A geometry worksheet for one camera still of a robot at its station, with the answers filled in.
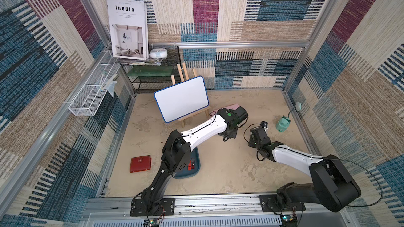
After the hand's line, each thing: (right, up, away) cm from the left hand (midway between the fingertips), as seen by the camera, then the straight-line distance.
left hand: (228, 133), depth 88 cm
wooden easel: (-25, +33, -1) cm, 42 cm away
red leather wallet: (-47, -16, -3) cm, 50 cm away
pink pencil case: (+7, +14, +23) cm, 28 cm away
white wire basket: (-80, +18, +3) cm, 82 cm away
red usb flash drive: (-21, -17, -3) cm, 27 cm away
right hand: (+16, -3, +4) cm, 17 cm away
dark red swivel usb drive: (-19, -16, -2) cm, 25 cm away
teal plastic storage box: (-22, -20, -7) cm, 30 cm away
